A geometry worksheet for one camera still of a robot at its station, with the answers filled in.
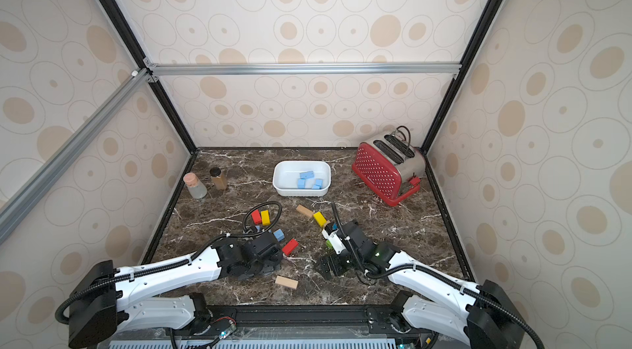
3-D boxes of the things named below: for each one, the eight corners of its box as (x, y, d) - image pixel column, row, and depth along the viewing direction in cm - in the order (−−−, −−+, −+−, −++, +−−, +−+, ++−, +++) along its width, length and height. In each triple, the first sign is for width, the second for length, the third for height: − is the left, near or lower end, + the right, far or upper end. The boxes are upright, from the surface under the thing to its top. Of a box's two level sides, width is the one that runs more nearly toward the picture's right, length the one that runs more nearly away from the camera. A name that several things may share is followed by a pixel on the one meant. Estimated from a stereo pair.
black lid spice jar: (214, 190, 106) (207, 177, 99) (218, 179, 110) (211, 166, 103) (225, 190, 106) (218, 177, 99) (228, 179, 110) (222, 166, 103)
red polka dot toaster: (385, 211, 100) (397, 182, 85) (354, 175, 113) (359, 144, 97) (425, 188, 108) (442, 157, 93) (391, 156, 120) (402, 125, 105)
